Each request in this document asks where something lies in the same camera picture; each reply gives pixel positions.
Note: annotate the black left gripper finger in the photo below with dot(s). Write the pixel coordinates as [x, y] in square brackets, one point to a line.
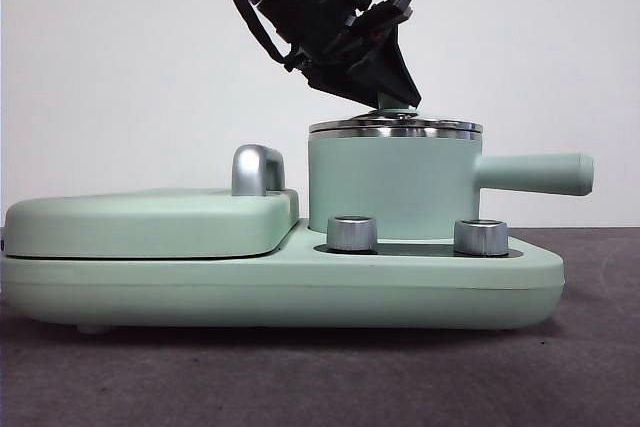
[345, 86]
[397, 72]

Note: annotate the glass lid with green knob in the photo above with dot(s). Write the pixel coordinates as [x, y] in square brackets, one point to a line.
[442, 125]

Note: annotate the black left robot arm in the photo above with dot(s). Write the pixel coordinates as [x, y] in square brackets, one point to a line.
[290, 2]

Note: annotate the mint green steamer pot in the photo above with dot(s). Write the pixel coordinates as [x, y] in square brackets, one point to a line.
[390, 182]

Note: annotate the silver control dial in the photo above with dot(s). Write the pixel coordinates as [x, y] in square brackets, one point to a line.
[480, 238]
[352, 234]

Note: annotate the mint green hinged griddle cover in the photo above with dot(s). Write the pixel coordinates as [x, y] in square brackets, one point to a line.
[125, 224]

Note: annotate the mint green breakfast maker base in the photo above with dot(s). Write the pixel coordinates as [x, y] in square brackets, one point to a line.
[150, 292]

